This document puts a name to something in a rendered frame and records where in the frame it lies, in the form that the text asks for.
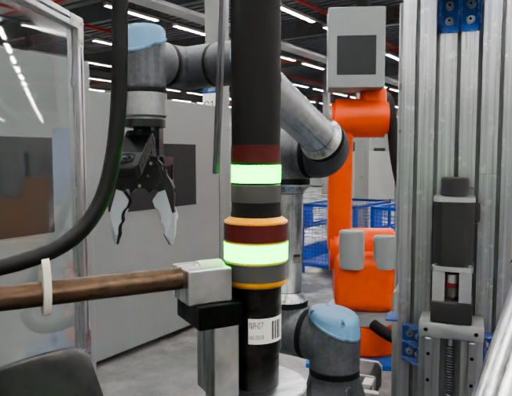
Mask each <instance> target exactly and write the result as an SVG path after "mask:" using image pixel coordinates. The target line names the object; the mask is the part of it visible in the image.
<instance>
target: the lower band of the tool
mask: <svg viewBox="0 0 512 396"><path fill-rule="evenodd" d="M225 223H227V224H231V225H238V226H274V225H281V224H285V223H287V219H286V218H285V217H283V216H281V217H278V218H234V217H231V215H230V216H229V217H228V218H226V219H225ZM225 242H226V243H227V244H235V245H242V246H270V245H277V244H285V243H286V242H287V240H286V241H284V242H279V243H274V244H238V243H233V242H228V241H226V240H225ZM225 261H226V262H227V263H230V264H234V265H240V266H272V265H278V264H282V263H285V262H286V261H287V260H285V261H282V262H276V263H269V264H243V263H236V262H230V261H227V260H225ZM286 282H287V279H286V280H283V281H280V282H276V283H271V284H241V283H236V282H232V287H234V288H242V289H250V290H262V289H270V288H278V287H280V286H282V285H284V284H285V283H286Z"/></svg>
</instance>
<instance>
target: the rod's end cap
mask: <svg viewBox="0 0 512 396"><path fill-rule="evenodd" d="M193 265H194V266H196V267H198V266H199V267H209V266H223V265H225V263H224V262H223V261H222V260H221V259H219V258H216V259H207V260H199V261H194V263H193Z"/></svg>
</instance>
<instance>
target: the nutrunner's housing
mask: <svg viewBox="0 0 512 396"><path fill-rule="evenodd" d="M232 297H233V298H234V299H237V300H239V301H240V302H241V303H242V304H243V323H242V324H240V325H239V389H240V390H242V391H249V392H263V391H270V390H272V389H274V388H276V387H277V386H278V385H279V360H280V350H281V312H282V286H280V287H278V288H270V289H262V290H250V289H242V288H234V287H232Z"/></svg>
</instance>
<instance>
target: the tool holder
mask: <svg viewBox="0 0 512 396"><path fill-rule="evenodd" d="M193 263H194V262H181V263H174V264H173V265H172V268H175V267H182V268H181V269H182V273H183V278H184V284H183V288H182V289H180V290H173V296H174V297H176V298H177V314H178V316H180V317H181V318H183V319H184V320H185V321H187V322H188V323H189V324H190V325H192V326H193V327H194V328H196V329H197V377H198V385H199V386H200V387H201V388H202V389H203V390H204V391H205V392H206V396H306V381H305V380H304V378H303V377H302V376H301V375H299V374H298V373H297V372H295V371H293V370H291V369H288V368H284V367H282V366H279V385H278V386H277V387H276V388H274V389H272V390H268V391H263V392H249V391H244V390H240V389H239V325H241V324H242V323H243V304H242V303H241V302H240V301H239V300H237V299H234V298H233V297H232V268H231V267H229V266H226V265H223V266H209V267H199V266H198V267H196V266H194V265H193Z"/></svg>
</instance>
